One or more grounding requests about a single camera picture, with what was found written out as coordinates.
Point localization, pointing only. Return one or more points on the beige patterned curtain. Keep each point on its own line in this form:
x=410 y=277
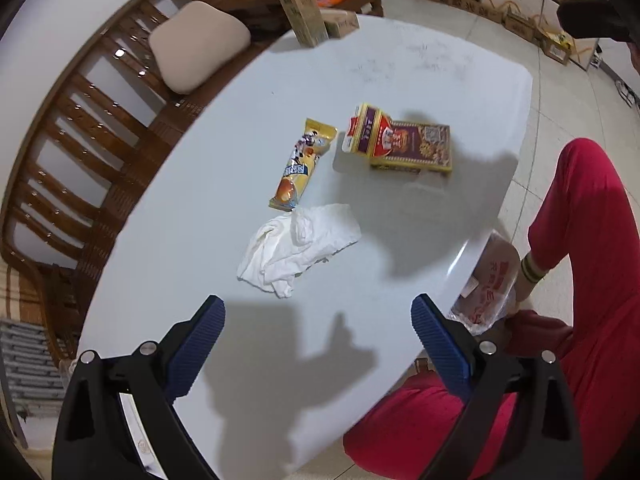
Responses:
x=20 y=290

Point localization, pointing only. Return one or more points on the white top wooden coffee table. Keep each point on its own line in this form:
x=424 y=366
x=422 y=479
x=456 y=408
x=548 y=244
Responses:
x=400 y=60

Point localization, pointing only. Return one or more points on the person in red clothes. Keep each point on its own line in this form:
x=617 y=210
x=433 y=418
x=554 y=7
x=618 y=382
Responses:
x=590 y=210

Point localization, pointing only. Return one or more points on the brown wooden slatted sofa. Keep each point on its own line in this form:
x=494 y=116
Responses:
x=95 y=260

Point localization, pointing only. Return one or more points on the short beige drink carton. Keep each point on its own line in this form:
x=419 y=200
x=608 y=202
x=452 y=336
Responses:
x=342 y=24

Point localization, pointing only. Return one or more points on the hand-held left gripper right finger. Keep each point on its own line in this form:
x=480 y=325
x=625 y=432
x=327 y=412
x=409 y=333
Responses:
x=440 y=350

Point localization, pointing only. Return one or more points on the beige cushion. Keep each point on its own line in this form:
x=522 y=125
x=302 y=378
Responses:
x=195 y=45

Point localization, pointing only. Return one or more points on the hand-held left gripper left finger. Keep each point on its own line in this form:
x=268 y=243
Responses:
x=195 y=350

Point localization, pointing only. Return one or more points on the yellow cartoon snack packet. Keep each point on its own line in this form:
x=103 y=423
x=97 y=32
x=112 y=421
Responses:
x=300 y=170

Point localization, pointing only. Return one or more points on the grey ribbed radiator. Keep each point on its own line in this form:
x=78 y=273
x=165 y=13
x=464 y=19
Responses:
x=30 y=365

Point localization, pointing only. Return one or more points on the white tissue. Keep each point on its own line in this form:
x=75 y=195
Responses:
x=290 y=245

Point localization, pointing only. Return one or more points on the large white cardboard box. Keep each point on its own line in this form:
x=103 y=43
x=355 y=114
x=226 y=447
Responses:
x=550 y=10

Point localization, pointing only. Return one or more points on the purple and yellow carton box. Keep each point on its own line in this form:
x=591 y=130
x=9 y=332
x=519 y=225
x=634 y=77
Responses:
x=410 y=147

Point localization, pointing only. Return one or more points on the tall beige drink carton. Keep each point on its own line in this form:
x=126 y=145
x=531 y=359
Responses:
x=305 y=15

